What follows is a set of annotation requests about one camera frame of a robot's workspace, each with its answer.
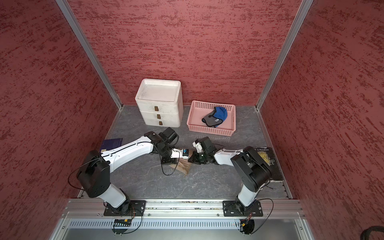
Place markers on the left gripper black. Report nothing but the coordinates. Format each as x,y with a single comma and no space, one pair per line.
172,160

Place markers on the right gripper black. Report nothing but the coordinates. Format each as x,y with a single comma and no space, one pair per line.
194,156

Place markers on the beige striped square dishcloth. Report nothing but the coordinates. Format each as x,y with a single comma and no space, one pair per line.
182,165

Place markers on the blue grey microfibre cloth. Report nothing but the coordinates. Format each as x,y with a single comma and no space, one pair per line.
216,117

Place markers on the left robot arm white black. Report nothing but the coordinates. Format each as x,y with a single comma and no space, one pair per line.
94,173

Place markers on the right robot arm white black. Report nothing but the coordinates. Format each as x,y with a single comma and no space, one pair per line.
252,169

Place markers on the pink perforated plastic basket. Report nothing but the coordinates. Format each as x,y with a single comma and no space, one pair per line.
200,109

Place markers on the white three-drawer storage unit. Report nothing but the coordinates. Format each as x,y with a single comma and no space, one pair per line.
160,102

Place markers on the purple book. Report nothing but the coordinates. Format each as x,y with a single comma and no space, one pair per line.
111,144

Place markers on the black book gold cover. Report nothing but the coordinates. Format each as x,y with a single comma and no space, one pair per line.
268,155

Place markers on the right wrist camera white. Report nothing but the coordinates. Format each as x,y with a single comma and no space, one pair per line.
198,147

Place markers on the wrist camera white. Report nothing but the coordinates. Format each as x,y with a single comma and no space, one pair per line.
198,147
180,154

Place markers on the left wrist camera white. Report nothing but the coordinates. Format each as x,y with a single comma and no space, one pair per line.
180,154

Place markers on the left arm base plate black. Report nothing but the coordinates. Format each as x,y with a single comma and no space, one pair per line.
130,208

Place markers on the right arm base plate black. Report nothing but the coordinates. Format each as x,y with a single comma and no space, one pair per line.
236,209

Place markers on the aluminium front rail frame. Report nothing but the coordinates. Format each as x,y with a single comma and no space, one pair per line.
177,214

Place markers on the left corner aluminium post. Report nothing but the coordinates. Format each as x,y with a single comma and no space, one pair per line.
79,33

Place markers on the corner aluminium post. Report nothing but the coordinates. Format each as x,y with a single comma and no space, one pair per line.
294,29
79,33

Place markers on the right corner aluminium post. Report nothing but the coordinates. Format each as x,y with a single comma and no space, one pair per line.
294,29

